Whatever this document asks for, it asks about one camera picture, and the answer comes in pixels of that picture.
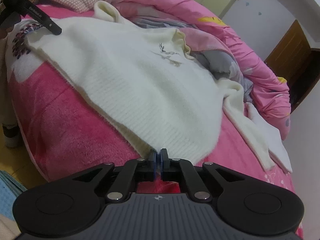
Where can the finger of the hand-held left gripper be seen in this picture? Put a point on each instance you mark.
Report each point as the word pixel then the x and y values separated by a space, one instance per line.
pixel 42 18

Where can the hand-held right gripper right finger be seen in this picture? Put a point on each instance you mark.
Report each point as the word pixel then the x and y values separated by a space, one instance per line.
pixel 163 167

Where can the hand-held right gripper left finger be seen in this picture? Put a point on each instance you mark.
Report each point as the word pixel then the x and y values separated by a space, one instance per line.
pixel 151 170

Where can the white fluffy sweater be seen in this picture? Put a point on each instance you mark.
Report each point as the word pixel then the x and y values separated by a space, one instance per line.
pixel 140 80

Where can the person's trouser leg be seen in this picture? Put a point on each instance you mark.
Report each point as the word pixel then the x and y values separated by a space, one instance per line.
pixel 6 92

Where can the pink fleece bed blanket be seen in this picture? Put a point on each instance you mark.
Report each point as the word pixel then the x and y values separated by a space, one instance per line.
pixel 75 130

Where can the folded white cloth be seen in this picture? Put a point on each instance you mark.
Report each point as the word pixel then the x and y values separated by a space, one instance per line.
pixel 272 135

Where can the pink floral quilt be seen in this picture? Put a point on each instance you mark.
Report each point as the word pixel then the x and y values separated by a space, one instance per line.
pixel 225 37

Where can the blue floor mat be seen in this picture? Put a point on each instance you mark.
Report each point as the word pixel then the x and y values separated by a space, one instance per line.
pixel 7 187

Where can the brown wooden door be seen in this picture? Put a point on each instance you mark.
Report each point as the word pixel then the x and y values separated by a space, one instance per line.
pixel 290 52

